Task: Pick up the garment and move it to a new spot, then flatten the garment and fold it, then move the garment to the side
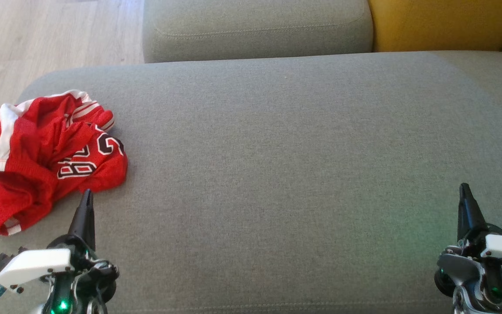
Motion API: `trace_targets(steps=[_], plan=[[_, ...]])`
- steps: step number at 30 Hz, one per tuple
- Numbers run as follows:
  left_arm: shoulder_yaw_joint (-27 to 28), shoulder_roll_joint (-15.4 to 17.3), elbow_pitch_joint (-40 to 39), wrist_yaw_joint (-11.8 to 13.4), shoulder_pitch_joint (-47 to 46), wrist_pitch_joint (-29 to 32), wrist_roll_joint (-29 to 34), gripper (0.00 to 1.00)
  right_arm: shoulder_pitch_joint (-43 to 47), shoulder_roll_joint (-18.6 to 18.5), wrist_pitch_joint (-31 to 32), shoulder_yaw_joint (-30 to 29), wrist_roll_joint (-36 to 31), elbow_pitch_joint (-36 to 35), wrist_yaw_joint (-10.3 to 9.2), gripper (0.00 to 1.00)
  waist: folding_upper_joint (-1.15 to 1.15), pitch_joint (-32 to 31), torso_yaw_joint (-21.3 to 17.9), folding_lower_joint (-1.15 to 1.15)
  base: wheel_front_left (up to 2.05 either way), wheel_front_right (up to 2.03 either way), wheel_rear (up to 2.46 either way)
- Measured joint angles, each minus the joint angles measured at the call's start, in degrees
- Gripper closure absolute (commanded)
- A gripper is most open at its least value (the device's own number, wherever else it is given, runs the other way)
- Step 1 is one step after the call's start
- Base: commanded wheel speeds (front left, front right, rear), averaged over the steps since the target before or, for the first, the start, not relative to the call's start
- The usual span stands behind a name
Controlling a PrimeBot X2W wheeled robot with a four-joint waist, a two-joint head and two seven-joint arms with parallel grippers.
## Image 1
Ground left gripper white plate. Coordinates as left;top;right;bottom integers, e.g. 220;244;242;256
0;189;120;314

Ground red shorts with white stripes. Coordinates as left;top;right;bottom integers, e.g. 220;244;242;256
0;89;90;236

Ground grey sofa seat cushion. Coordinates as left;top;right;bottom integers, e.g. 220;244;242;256
0;50;502;314

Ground yellow pillow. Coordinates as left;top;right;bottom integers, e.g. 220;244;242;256
367;0;502;53

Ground grey sofa back cushion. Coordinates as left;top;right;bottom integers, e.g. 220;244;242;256
142;0;374;64

